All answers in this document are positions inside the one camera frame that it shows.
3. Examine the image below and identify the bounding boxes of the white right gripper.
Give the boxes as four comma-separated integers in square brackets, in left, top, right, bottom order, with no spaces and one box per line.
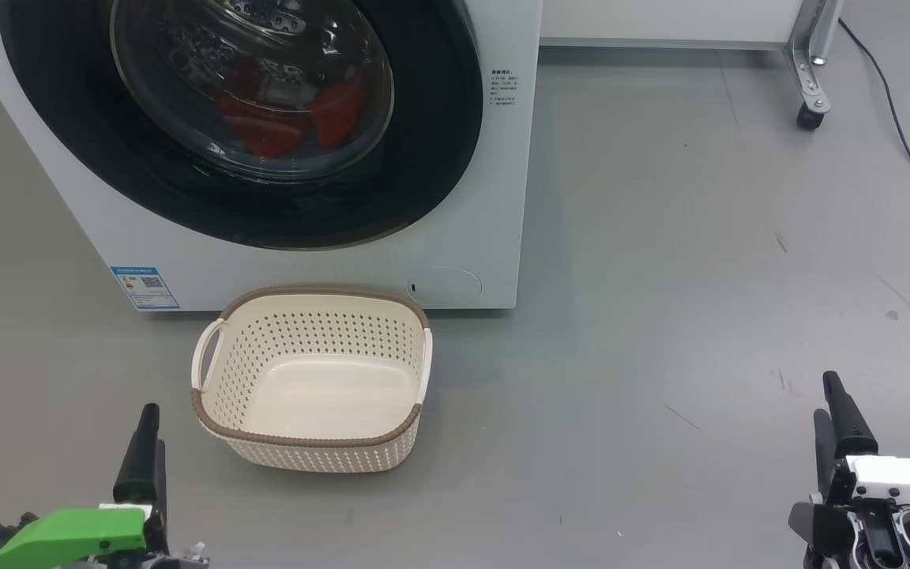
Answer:
[788,371,910,569]

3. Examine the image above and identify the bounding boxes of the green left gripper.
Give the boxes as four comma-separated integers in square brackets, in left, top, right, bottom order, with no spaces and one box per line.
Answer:
[0,403,211,569]

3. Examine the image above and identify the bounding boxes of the red garment white striped cuffs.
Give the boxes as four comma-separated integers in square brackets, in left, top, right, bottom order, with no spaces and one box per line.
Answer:
[220,89,307,159]

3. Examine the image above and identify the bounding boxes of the black round glass washer door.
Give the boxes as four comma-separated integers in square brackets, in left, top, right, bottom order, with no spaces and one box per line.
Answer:
[0,0,485,251]

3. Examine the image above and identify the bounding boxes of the cream perforated laundry basket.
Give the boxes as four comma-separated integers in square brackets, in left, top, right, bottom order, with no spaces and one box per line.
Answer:
[190,286,434,474]

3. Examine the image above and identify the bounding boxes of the white front-load washing machine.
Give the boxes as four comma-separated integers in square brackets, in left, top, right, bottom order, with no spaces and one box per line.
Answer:
[0,0,543,313]

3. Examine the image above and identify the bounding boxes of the blue energy label sticker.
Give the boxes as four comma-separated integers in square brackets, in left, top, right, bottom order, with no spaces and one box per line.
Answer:
[111,266,181,311]

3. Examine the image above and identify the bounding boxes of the round white filter cover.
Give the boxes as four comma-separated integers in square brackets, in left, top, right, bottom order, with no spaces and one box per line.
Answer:
[408,267,483,310]

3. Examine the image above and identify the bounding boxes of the metal leg with black caster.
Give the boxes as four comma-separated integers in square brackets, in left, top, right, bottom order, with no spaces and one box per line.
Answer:
[784,0,844,131]

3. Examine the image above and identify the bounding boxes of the white cabinet panel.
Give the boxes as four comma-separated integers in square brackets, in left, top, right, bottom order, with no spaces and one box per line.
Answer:
[540,0,807,51]

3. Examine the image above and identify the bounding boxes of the black floor power cable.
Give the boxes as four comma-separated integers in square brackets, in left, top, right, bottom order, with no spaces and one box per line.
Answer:
[838,17,910,222]

